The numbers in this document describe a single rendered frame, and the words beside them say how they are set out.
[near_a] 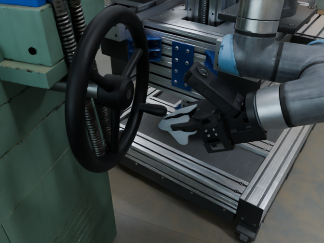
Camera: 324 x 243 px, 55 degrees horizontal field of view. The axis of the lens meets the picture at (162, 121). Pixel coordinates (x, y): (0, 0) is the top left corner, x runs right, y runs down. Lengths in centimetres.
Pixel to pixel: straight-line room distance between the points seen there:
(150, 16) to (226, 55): 66
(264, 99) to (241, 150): 86
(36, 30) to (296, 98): 40
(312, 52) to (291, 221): 97
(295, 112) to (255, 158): 85
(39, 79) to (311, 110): 42
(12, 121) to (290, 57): 51
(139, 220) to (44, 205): 65
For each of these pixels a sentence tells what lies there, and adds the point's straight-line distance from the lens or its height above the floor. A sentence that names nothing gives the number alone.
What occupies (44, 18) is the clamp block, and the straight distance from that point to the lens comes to 51.
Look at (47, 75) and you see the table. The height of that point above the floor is 86.
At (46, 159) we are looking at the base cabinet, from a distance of 74.
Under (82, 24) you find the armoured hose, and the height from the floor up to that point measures 91.
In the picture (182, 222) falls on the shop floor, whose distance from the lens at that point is 135.
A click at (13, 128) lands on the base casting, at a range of 63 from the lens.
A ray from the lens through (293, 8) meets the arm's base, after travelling 98.
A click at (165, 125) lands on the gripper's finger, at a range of 62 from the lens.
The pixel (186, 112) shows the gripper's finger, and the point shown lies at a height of 75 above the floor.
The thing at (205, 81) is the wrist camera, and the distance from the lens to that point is 54.
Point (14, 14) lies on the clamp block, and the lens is 53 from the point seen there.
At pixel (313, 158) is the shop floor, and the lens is 178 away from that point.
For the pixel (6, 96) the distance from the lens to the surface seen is 60.
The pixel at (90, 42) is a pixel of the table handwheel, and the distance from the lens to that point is 44.
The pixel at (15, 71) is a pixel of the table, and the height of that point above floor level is 86.
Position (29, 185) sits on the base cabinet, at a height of 60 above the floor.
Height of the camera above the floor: 109
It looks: 36 degrees down
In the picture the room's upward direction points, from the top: straight up
